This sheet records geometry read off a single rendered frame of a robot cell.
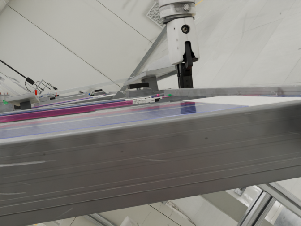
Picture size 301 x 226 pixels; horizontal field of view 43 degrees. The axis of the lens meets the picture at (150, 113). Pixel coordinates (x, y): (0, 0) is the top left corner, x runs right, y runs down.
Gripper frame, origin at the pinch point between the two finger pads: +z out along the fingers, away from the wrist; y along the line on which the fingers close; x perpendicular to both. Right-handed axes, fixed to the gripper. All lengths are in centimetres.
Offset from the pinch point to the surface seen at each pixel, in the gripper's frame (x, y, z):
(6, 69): 150, 749, -64
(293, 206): -31, 10, 38
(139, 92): 9.9, 8.0, 0.5
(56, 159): 28, -60, 3
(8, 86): 104, 436, -19
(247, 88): 3.6, -39.8, 0.8
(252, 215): -18.4, 10.1, 38.3
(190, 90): 3.6, -14.4, 1.0
